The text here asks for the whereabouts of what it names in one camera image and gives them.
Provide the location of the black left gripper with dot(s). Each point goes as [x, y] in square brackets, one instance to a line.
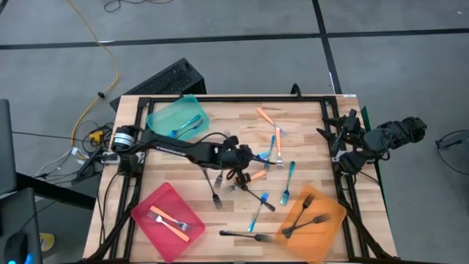
[234, 155]

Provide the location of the teal translucent plastic bin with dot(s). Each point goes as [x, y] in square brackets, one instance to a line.
[165, 117]

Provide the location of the black computer mouse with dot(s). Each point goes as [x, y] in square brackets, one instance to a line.
[15, 247]

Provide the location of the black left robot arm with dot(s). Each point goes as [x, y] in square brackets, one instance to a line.
[176, 148]

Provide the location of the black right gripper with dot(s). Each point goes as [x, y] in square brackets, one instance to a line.
[351, 128]

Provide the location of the dark desk top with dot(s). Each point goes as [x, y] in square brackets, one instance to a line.
[22, 212]

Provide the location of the red translucent plastic bin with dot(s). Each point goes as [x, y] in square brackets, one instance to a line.
[166, 249]

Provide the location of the orange translucent plastic bin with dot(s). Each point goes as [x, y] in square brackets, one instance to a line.
[322, 242]

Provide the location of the black desk beam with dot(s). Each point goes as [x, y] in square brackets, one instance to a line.
[55, 190]

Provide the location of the black perforated computer case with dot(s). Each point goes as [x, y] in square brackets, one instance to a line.
[165, 80]

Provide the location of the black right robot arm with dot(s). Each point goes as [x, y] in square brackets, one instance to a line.
[403, 130]

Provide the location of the yellow object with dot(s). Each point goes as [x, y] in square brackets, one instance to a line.
[47, 242]

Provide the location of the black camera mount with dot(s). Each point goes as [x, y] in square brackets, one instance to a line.
[296, 91]

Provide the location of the yellow power adapter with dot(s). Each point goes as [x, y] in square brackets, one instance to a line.
[97, 136]

